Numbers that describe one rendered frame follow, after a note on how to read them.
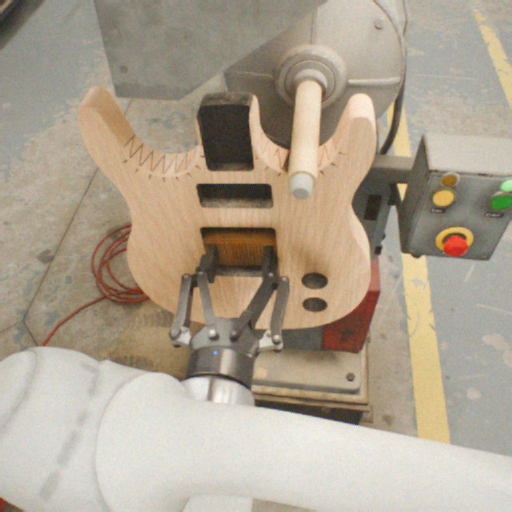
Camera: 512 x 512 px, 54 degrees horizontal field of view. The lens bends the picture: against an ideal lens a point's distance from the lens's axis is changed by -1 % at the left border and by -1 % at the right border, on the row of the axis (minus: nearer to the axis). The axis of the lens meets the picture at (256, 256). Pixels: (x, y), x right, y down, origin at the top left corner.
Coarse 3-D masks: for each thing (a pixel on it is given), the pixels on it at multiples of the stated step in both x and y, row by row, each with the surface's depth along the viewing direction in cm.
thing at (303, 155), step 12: (300, 84) 65; (312, 84) 64; (300, 96) 63; (312, 96) 62; (300, 108) 61; (312, 108) 61; (300, 120) 59; (312, 120) 59; (300, 132) 58; (312, 132) 58; (300, 144) 56; (312, 144) 56; (300, 156) 55; (312, 156) 55; (288, 168) 55; (300, 168) 53; (312, 168) 54; (288, 180) 54; (312, 180) 54
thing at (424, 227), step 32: (416, 160) 84; (448, 160) 77; (480, 160) 77; (416, 192) 82; (480, 192) 78; (416, 224) 84; (448, 224) 83; (480, 224) 83; (416, 256) 96; (448, 256) 89; (480, 256) 88
